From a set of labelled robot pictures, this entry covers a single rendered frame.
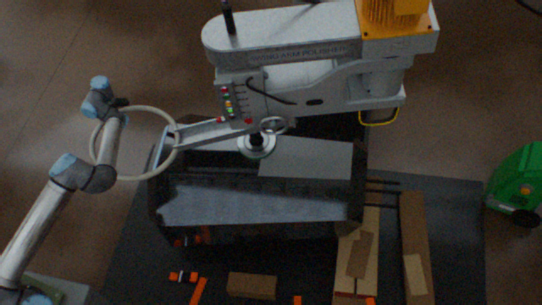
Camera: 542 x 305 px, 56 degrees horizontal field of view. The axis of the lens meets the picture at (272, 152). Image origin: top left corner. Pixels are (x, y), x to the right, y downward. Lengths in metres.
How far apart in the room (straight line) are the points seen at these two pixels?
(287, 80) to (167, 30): 2.53
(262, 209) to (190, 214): 0.41
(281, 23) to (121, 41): 2.80
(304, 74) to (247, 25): 0.37
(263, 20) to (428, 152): 1.98
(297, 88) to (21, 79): 3.10
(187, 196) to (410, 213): 1.45
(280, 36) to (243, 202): 1.05
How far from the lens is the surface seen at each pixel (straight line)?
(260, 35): 2.15
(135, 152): 4.02
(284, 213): 2.80
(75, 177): 2.24
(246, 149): 2.81
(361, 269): 3.13
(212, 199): 2.85
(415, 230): 3.40
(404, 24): 2.14
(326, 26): 2.16
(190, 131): 2.85
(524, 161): 3.32
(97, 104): 2.73
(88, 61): 4.78
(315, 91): 2.36
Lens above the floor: 3.20
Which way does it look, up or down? 58 degrees down
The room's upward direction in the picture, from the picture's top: 10 degrees counter-clockwise
